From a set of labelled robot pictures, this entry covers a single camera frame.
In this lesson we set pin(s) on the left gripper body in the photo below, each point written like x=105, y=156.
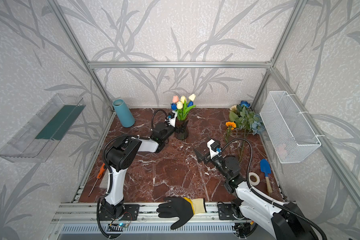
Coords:
x=169, y=127

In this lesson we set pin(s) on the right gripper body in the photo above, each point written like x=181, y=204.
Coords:
x=208, y=158

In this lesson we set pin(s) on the pink glass vase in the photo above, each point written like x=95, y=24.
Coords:
x=181, y=129

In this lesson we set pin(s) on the blue tulip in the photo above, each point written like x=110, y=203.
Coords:
x=190, y=103
x=174, y=106

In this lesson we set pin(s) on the pale cream tulip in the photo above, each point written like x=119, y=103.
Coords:
x=179, y=106

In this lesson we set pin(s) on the teal ceramic vase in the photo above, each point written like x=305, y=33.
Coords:
x=123, y=113

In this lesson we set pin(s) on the orange marigold flower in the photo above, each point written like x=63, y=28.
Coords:
x=230, y=127

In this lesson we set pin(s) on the white tulip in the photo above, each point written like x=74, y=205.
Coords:
x=186, y=109

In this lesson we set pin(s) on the pink tulip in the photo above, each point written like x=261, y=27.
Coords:
x=176, y=99

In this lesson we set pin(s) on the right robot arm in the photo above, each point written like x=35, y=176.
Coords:
x=283, y=220

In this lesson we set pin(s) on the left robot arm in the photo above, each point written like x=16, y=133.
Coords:
x=119, y=153

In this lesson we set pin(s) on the white tape roll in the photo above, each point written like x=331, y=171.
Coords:
x=253, y=179

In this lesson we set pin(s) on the blue green flower bouquet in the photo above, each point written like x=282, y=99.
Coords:
x=247, y=121

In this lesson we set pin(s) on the black and yellow work glove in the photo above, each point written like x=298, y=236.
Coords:
x=182, y=208

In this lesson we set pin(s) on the pink object in basket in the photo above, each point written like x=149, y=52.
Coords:
x=282, y=151

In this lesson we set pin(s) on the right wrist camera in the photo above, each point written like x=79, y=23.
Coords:
x=214, y=148

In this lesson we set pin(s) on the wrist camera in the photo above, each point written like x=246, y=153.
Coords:
x=171, y=118
x=214, y=148

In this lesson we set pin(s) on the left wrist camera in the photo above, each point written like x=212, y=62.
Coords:
x=171, y=118

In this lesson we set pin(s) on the orange handled screwdriver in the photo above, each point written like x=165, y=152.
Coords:
x=99, y=176

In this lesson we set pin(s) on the white wire basket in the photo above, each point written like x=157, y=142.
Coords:
x=286, y=123

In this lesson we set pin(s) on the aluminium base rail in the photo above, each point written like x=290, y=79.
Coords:
x=222, y=211

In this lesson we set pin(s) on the clear acrylic wall shelf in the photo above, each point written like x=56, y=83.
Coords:
x=36, y=141

